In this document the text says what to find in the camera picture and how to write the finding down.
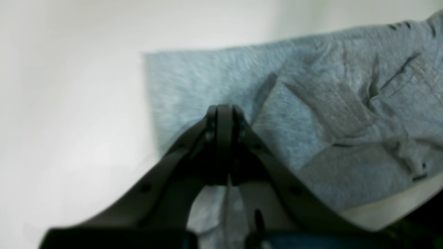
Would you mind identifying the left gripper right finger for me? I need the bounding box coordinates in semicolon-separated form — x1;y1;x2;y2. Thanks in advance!
230;105;400;249

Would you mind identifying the grey T-shirt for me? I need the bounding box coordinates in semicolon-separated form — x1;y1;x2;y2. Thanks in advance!
144;10;443;249

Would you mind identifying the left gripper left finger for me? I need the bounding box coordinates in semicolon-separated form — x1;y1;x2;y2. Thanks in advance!
40;105;228;249

